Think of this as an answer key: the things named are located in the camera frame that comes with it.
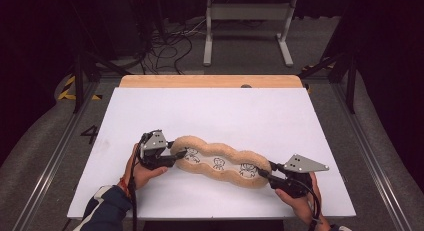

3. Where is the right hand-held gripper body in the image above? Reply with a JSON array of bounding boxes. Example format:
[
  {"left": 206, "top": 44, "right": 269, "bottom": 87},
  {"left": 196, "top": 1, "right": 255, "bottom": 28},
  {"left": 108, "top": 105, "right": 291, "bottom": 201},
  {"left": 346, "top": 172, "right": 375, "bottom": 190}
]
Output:
[{"left": 267, "top": 153, "right": 331, "bottom": 199}]

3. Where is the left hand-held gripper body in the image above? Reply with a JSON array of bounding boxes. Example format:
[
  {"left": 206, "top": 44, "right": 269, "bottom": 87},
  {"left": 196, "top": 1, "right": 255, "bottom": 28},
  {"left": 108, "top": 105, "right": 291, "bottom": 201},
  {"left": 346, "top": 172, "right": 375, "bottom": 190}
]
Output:
[{"left": 138, "top": 129, "right": 178, "bottom": 171}]

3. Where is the person's left hand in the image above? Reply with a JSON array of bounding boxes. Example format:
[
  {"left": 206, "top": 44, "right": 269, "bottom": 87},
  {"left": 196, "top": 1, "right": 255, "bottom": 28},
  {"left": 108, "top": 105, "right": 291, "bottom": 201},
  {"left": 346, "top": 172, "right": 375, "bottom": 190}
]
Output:
[{"left": 123, "top": 143, "right": 169, "bottom": 192}]

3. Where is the person's right hand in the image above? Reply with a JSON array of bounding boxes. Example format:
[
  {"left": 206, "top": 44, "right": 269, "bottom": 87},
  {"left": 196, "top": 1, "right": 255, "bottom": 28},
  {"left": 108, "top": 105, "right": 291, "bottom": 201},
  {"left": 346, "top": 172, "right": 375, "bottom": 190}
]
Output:
[{"left": 274, "top": 172, "right": 323, "bottom": 226}]

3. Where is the light wooden table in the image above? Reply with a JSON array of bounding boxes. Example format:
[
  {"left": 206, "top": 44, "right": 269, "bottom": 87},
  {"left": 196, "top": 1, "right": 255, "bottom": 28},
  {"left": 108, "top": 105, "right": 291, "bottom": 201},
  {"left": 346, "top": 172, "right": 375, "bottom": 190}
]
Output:
[{"left": 119, "top": 74, "right": 304, "bottom": 89}]

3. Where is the black metal stand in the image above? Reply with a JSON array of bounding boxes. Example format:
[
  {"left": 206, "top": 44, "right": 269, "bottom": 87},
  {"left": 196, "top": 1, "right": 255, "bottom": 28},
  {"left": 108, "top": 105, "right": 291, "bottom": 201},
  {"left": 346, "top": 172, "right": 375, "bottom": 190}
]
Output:
[
  {"left": 71, "top": 50, "right": 132, "bottom": 114},
  {"left": 298, "top": 50, "right": 358, "bottom": 114}
]

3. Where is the yellow black floor tape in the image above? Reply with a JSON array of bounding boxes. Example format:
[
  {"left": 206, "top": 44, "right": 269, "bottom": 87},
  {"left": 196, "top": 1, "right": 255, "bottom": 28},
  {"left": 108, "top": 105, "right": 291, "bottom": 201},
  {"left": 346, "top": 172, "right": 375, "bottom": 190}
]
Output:
[
  {"left": 58, "top": 75, "right": 103, "bottom": 101},
  {"left": 301, "top": 57, "right": 335, "bottom": 72}
]

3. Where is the right hand-held gripper cable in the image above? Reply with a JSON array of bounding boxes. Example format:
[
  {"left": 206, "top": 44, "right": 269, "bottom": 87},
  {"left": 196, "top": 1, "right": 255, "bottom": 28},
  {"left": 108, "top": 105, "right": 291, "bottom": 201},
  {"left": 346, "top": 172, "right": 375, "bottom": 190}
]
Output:
[{"left": 288, "top": 176, "right": 324, "bottom": 231}]

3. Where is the hand-held gripper cable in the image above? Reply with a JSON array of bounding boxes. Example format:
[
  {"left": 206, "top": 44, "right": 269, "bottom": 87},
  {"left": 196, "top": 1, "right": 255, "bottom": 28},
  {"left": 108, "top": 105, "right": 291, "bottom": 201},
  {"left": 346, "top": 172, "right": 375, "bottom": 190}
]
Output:
[
  {"left": 288, "top": 176, "right": 324, "bottom": 231},
  {"left": 128, "top": 142, "right": 140, "bottom": 231}
]

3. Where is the red wrist string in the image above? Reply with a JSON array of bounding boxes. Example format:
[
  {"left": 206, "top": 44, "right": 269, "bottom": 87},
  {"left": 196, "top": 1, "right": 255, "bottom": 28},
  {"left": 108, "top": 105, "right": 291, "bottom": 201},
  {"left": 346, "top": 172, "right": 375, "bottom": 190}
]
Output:
[{"left": 119, "top": 177, "right": 132, "bottom": 196}]

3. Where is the left hand-held gripper cable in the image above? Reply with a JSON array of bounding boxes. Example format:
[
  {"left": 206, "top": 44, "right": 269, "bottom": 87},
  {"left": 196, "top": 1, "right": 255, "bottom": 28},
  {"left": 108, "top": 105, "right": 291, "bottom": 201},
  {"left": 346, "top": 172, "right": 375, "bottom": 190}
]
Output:
[{"left": 128, "top": 142, "right": 140, "bottom": 231}]

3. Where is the aluminium floor rail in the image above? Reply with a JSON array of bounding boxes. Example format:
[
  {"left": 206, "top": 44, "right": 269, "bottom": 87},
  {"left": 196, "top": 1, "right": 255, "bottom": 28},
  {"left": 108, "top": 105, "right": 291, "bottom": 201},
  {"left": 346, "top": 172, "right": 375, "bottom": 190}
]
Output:
[
  {"left": 13, "top": 80, "right": 102, "bottom": 231},
  {"left": 333, "top": 80, "right": 414, "bottom": 231}
]

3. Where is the tangle of black floor cables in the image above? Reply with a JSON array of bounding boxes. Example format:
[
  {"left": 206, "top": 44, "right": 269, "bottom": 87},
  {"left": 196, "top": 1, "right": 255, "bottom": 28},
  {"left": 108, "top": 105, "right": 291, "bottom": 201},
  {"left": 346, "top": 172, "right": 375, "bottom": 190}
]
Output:
[{"left": 143, "top": 19, "right": 208, "bottom": 75}]

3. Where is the white metal table frame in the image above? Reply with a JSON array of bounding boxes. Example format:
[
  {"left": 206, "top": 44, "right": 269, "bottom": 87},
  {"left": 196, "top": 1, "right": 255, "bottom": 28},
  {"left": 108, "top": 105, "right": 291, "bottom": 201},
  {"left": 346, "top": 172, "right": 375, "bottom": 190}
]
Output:
[{"left": 203, "top": 0, "right": 298, "bottom": 68}]

